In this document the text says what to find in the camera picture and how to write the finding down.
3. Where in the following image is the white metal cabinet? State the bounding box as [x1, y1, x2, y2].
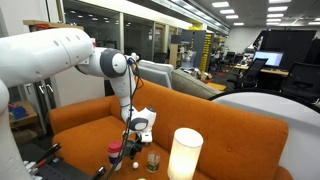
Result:
[19, 64, 106, 134]

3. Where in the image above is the cardboard box with blue item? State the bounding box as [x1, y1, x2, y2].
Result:
[8, 100, 40, 131]

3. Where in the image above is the light grey armchair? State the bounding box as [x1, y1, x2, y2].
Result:
[134, 59, 175, 90]

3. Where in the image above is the black clamp equipment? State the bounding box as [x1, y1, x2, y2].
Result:
[23, 142, 108, 180]

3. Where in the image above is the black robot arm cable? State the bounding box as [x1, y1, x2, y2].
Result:
[104, 57, 144, 180]

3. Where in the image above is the black office chair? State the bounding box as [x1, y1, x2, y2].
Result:
[280, 61, 320, 104]
[227, 57, 269, 90]

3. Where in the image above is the glass jar with green label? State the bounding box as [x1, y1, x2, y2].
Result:
[146, 150, 161, 174]

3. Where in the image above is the orange fabric sofa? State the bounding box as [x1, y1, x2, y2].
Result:
[49, 79, 294, 180]

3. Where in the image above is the white round table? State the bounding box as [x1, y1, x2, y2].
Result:
[208, 91, 320, 180]

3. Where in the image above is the white grey background robot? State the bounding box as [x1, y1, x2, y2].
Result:
[129, 52, 140, 64]

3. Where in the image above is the yellow black storage rack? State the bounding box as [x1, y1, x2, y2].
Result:
[189, 29, 214, 73]

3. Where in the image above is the large black panel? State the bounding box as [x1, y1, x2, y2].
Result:
[253, 29, 318, 71]

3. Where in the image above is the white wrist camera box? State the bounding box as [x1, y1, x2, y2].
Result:
[139, 132, 154, 144]

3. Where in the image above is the white cup with pink lid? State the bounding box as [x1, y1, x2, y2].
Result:
[107, 140, 124, 172]

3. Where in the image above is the white cylindrical lamp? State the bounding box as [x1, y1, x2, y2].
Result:
[166, 127, 204, 180]

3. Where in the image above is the grey fabric sofa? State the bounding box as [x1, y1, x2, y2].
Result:
[171, 68, 223, 100]

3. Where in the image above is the wooden monitor desk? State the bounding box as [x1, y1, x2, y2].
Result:
[233, 64, 290, 77]

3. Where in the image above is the grey crate with red clips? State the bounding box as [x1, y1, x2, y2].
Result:
[23, 19, 68, 33]

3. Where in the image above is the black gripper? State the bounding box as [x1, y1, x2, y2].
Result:
[122, 139, 145, 161]

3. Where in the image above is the computer monitor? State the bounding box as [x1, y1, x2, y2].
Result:
[253, 50, 285, 69]

